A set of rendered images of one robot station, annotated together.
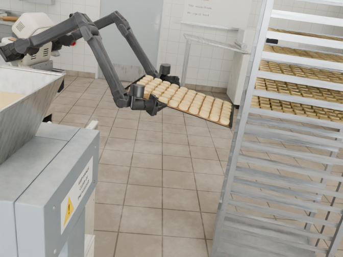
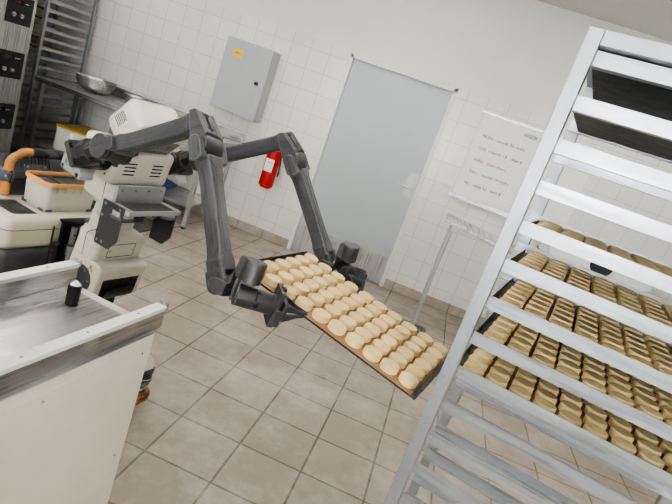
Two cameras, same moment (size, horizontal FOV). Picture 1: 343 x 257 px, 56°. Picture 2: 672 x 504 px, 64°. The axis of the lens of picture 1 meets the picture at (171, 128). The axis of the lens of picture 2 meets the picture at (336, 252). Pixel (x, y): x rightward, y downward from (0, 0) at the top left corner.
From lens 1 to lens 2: 0.42 m
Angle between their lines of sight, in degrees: 15
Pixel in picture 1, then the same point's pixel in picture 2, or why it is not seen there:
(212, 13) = (506, 192)
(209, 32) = (494, 223)
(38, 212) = not seen: outside the picture
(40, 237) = not seen: outside the picture
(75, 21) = (188, 124)
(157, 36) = (404, 207)
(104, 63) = (210, 206)
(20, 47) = (96, 147)
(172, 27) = (433, 199)
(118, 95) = (214, 269)
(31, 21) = (139, 114)
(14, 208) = not seen: outside the picture
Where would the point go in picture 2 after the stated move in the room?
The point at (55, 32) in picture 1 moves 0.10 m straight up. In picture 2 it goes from (154, 135) to (163, 101)
